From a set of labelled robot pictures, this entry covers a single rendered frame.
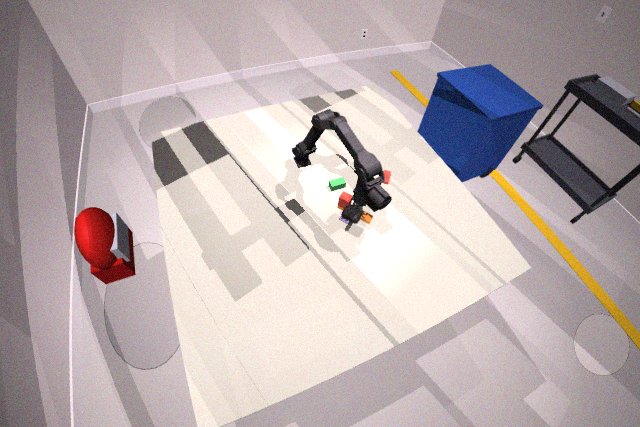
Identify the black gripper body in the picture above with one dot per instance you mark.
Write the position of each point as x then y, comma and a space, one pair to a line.
353, 214

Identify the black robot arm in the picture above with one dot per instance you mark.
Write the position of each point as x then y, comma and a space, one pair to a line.
366, 164

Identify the green block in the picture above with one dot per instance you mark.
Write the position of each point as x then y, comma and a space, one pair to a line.
337, 184

